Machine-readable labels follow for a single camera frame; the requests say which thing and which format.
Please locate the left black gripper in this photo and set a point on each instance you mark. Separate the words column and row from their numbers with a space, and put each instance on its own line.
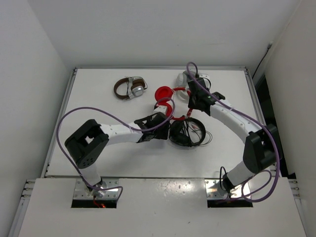
column 163, row 134

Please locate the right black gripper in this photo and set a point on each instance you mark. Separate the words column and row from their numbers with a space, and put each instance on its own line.
column 191, row 104

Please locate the red headphones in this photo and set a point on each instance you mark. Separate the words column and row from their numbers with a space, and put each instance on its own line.
column 163, row 96

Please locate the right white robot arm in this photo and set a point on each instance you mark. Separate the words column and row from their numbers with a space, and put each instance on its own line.
column 261, row 142

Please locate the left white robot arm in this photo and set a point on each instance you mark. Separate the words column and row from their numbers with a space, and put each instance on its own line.
column 86, row 144

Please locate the white grey headphones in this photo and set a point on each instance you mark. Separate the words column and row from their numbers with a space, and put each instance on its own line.
column 182, row 82

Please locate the brown silver headphones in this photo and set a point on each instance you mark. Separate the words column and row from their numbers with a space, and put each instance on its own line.
column 135, row 87

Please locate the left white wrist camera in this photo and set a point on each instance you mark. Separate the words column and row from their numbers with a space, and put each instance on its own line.
column 160, row 109

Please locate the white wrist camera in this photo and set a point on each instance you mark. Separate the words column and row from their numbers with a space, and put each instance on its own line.
column 160, row 109
column 202, row 75

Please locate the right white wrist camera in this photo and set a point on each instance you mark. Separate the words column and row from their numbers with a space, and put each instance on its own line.
column 202, row 75

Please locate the black headphones with cable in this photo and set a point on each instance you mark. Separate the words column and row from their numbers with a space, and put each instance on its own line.
column 189, row 132

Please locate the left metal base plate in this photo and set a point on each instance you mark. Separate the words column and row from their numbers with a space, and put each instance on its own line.
column 109, row 190

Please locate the metal base plate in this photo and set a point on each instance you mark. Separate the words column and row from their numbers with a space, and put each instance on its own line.
column 109, row 190
column 214, row 192

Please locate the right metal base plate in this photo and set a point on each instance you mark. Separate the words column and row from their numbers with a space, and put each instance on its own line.
column 214, row 192

